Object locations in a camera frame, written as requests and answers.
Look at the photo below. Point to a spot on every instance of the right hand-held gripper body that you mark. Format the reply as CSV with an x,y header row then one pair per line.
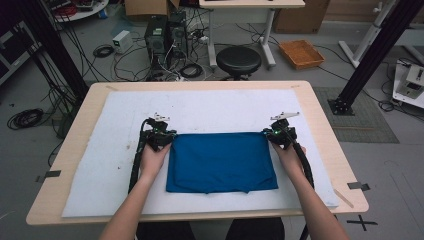
x,y
283,133

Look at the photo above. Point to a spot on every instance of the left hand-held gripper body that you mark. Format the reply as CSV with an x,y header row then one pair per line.
x,y
156,135

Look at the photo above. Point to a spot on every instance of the blue t-shirt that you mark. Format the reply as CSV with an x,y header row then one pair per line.
x,y
220,160

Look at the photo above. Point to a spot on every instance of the person's left hand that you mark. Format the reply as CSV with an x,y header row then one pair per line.
x,y
153,163

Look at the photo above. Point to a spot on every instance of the person's right hand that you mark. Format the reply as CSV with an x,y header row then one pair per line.
x,y
293,160

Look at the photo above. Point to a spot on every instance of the white table mat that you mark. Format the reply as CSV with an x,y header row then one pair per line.
x,y
216,106

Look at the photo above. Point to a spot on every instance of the black round stool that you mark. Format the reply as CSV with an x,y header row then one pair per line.
x,y
238,60

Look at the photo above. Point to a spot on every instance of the orange tray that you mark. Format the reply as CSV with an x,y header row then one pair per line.
x,y
301,53

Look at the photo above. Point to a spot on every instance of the grey floor mat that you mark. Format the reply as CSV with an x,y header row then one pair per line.
x,y
366,126

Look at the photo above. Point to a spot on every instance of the thin wooden stick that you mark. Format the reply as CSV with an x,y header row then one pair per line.
x,y
343,198

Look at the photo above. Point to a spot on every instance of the grey tape piece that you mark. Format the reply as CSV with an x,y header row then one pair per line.
x,y
358,186
51,174

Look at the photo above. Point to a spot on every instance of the black computer tower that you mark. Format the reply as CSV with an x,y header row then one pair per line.
x,y
156,40
178,33

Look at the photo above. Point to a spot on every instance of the person's left leg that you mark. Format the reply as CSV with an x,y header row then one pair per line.
x,y
166,231

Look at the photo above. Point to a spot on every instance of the person's leg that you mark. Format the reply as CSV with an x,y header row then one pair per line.
x,y
166,231
256,230

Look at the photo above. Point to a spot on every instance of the person's right leg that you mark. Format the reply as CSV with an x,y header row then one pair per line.
x,y
256,230

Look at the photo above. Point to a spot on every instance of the white power supply box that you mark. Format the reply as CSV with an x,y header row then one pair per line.
x,y
122,41

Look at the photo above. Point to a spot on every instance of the cardboard box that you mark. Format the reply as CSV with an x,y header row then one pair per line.
x,y
146,8
300,20

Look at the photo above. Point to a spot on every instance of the black tape cross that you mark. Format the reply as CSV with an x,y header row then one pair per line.
x,y
361,222

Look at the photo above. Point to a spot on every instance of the white metal stand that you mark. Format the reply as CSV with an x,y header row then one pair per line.
x,y
366,36

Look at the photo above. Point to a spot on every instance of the white desk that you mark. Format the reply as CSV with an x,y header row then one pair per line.
x,y
250,3

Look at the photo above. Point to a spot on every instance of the white device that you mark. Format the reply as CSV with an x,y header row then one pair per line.
x,y
411,83

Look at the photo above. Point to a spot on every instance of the round white table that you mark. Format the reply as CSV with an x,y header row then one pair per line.
x,y
83,13

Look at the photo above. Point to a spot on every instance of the black metal post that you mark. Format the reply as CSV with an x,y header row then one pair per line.
x,y
376,50
56,50

